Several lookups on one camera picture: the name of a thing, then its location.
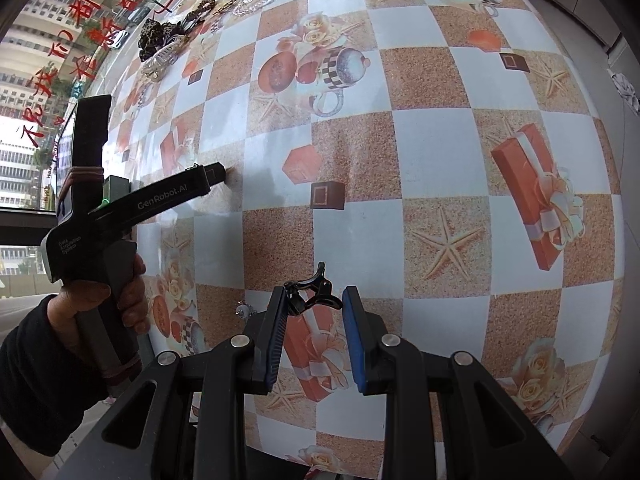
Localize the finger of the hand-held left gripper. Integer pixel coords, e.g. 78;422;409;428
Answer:
199;161;227;195

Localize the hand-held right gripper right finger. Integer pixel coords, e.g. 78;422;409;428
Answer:
341;285;576;480

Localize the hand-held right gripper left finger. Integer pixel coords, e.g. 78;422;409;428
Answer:
50;287;292;480

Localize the black claw clip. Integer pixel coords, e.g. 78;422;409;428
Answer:
283;261;343;318

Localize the person's left forearm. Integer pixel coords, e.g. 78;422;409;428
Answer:
0;294;151;461

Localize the person's left hand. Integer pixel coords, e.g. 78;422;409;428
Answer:
47;254;147;336

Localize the leopard print scrunchie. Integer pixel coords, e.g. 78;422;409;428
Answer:
137;19;187;61

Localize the checkered printed tablecloth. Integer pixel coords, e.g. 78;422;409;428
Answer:
95;0;628;480

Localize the dark window frame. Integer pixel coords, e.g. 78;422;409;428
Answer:
0;207;61;249

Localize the dark beaded hair tie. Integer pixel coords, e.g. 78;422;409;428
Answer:
181;0;239;34

